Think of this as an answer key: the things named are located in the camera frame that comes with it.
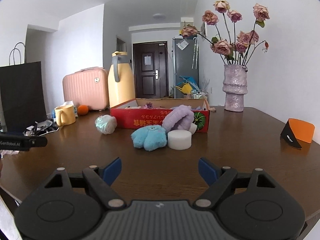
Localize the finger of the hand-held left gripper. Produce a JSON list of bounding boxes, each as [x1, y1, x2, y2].
[[23, 135, 48, 152]]

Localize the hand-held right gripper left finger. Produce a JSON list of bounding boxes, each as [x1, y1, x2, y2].
[[44, 157, 125, 211]]

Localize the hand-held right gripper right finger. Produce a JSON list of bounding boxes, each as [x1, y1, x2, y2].
[[194, 157, 277, 208]]

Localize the red cardboard box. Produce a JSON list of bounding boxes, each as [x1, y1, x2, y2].
[[110, 98, 210, 133]]

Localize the crumpled silver wrapper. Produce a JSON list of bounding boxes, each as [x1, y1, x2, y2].
[[23, 119, 60, 137]]

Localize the yellow mug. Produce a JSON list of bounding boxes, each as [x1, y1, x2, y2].
[[54, 105, 76, 127]]

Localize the white round sponge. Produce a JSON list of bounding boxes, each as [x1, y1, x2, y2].
[[167, 130, 193, 151]]

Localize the iridescent mesh bath pouf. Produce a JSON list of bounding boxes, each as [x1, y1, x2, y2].
[[95, 115, 117, 135]]

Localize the blue plush toy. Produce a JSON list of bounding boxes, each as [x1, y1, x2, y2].
[[131, 126, 168, 152]]

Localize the black paper bag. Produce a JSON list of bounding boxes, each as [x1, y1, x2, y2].
[[0, 42, 49, 133]]

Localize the lavender fuzzy cloth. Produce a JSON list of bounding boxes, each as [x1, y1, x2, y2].
[[162, 105, 195, 132]]

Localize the pink suitcase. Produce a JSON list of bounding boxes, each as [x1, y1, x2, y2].
[[62, 67, 110, 111]]

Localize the lavender ceramic vase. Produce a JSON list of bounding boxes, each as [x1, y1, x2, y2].
[[223, 64, 249, 112]]

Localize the pale dried grass sprigs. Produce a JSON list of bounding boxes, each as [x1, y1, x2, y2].
[[200, 78, 211, 93]]

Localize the yellow thermos jug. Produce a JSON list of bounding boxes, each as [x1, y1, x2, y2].
[[108, 51, 136, 109]]

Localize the blue and yellow toy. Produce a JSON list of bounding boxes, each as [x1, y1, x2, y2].
[[174, 76, 200, 98]]

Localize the dark wooden door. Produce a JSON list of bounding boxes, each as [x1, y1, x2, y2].
[[133, 41, 169, 99]]

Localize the orange and black stand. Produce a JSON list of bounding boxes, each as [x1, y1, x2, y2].
[[280, 118, 315, 149]]

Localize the grey refrigerator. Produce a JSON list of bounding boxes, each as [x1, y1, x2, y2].
[[172, 36, 200, 99]]

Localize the dried pink roses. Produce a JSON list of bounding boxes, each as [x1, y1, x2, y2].
[[180, 0, 271, 67]]

